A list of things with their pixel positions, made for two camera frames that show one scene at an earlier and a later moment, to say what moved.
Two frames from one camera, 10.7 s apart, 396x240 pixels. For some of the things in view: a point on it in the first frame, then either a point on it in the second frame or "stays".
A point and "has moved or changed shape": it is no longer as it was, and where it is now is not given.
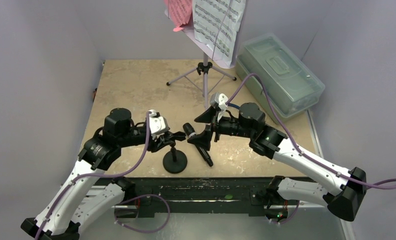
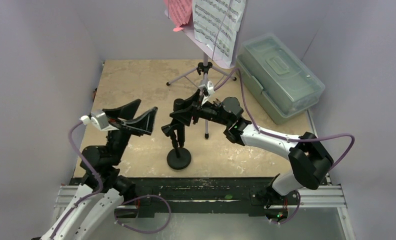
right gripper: (210, 127) → (190, 110)
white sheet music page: (216, 24) stays
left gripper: (155, 142) → (144, 124)
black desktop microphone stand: (174, 161) has moved or changed shape
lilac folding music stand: (206, 67) has moved or changed shape
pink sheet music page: (179, 11) stays
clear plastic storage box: (293, 85) stays
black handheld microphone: (189, 131) → (177, 103)
